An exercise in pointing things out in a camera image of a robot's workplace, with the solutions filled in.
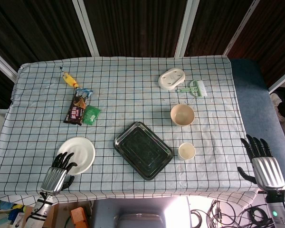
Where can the white paper plate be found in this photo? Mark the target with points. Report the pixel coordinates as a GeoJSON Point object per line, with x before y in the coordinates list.
{"type": "Point", "coordinates": [82, 152]}

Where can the white oval soap dish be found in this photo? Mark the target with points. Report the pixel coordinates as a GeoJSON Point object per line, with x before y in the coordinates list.
{"type": "Point", "coordinates": [171, 78]}

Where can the brown cardboard box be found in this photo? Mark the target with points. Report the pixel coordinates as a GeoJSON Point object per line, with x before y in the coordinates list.
{"type": "Point", "coordinates": [48, 216]}

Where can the beige plastic bowl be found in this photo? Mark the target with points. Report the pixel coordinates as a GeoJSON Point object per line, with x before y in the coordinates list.
{"type": "Point", "coordinates": [182, 115]}

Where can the stainless steel tray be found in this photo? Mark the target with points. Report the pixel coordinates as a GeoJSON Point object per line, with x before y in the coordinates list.
{"type": "Point", "coordinates": [142, 150]}

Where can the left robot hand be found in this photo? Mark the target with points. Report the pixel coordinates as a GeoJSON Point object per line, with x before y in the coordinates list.
{"type": "Point", "coordinates": [53, 179]}

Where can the green snack packet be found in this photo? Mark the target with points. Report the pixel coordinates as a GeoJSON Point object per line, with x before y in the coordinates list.
{"type": "Point", "coordinates": [91, 115]}

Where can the blue white candy wrapper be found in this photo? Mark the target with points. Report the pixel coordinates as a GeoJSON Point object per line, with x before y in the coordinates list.
{"type": "Point", "coordinates": [85, 92]}

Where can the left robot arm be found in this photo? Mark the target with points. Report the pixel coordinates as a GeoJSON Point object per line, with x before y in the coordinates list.
{"type": "Point", "coordinates": [39, 211]}

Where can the white partition post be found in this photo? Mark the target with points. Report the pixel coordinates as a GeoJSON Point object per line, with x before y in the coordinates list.
{"type": "Point", "coordinates": [2, 63]}
{"type": "Point", "coordinates": [240, 31]}
{"type": "Point", "coordinates": [186, 28]}
{"type": "Point", "coordinates": [281, 82]}
{"type": "Point", "coordinates": [86, 28]}

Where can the white paper cup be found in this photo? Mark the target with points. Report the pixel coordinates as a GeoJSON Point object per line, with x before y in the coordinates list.
{"type": "Point", "coordinates": [186, 152]}

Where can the blue padded bench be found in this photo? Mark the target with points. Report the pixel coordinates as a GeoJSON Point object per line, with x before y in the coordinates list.
{"type": "Point", "coordinates": [254, 99]}

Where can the colourful toy pile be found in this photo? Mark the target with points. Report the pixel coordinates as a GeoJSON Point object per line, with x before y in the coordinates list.
{"type": "Point", "coordinates": [7, 211]}

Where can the yellow snack packet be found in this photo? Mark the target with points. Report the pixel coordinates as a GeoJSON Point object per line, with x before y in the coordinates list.
{"type": "Point", "coordinates": [70, 79]}

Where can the green scrubbing brush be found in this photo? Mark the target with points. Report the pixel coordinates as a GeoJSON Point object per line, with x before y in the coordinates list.
{"type": "Point", "coordinates": [196, 89]}

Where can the orange box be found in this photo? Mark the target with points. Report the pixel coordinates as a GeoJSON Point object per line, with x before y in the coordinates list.
{"type": "Point", "coordinates": [78, 217]}

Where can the checked light blue tablecloth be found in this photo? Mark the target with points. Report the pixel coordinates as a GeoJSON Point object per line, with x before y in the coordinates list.
{"type": "Point", "coordinates": [133, 95]}

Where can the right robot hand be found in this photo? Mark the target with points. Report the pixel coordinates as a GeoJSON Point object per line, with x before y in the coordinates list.
{"type": "Point", "coordinates": [267, 171]}

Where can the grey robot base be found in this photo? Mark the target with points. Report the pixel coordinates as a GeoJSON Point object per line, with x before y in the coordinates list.
{"type": "Point", "coordinates": [137, 213]}

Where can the brown snack packet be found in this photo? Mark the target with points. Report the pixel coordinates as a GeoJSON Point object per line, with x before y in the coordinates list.
{"type": "Point", "coordinates": [76, 109]}

